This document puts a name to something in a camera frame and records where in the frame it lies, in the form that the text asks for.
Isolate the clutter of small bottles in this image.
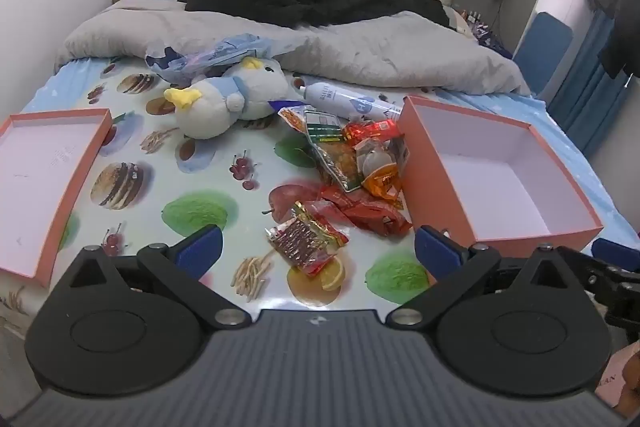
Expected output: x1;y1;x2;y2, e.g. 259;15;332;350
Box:
457;8;513;58

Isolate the dark hanging garment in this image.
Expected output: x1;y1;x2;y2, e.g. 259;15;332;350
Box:
597;2;640;80

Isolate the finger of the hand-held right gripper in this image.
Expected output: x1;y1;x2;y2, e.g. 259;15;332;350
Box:
560;238;640;308

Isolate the white spray bottle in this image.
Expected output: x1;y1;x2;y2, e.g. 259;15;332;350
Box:
292;78;406;122

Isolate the pink cardboard box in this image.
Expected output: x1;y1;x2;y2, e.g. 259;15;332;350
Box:
397;96;604;253

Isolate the large red snack packet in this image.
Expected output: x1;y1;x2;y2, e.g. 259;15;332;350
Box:
345;199;413;237

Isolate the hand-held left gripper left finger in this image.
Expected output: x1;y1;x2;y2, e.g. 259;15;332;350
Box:
52;224;252;328

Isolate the orange snack packet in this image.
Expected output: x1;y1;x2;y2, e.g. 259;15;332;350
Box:
361;171;403;198

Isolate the green label snack packet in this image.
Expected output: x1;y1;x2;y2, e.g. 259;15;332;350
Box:
304;108;366;192

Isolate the pink printed fabric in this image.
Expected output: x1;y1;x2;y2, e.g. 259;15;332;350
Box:
595;342;640;418

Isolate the red foil candy bag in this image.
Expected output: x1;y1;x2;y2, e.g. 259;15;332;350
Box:
342;119;398;148

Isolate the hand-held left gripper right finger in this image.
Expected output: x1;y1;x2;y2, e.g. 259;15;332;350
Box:
387;224;586;327

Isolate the blue plastic bag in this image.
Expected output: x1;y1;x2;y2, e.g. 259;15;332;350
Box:
145;33;281;85

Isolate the clear packet with white sachet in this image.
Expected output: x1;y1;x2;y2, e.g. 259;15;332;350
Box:
356;138;408;180

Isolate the grey blanket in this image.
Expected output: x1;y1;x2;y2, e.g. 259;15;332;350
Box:
54;0;531;95

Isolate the fruit print mat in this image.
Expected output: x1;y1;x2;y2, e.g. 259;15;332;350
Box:
0;59;436;338

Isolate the blue chair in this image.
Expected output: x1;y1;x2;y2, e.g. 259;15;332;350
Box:
512;12;573;95

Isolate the red gold striped snack packet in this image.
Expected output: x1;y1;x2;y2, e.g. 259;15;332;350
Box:
266;201;349;277

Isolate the pink box lid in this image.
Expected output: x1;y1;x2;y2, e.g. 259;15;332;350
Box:
0;108;113;284

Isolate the small orange-red snack packet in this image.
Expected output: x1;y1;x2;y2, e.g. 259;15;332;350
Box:
278;106;307;134

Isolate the small red snack packet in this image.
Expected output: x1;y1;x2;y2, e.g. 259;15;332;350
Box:
319;185;366;220

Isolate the blue curtain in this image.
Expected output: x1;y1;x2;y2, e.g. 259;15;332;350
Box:
547;14;633;158

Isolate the light blue bed sheet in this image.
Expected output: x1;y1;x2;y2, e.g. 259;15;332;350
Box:
50;57;631;253

